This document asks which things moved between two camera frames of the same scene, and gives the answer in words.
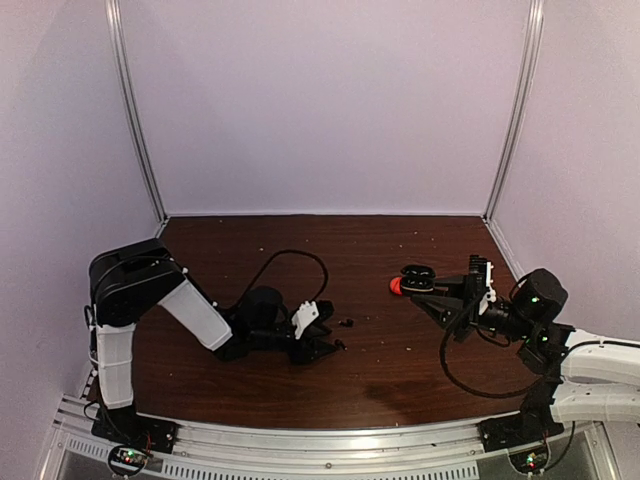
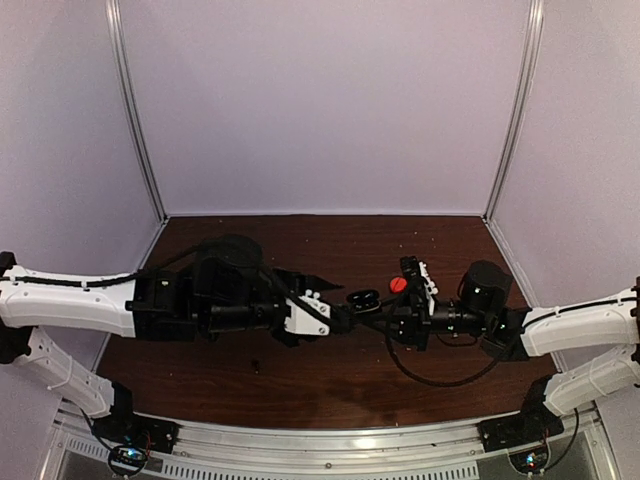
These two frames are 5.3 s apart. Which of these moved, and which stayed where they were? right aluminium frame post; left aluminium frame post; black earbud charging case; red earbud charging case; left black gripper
Moved: black earbud charging case; left black gripper
Stayed: right aluminium frame post; left aluminium frame post; red earbud charging case
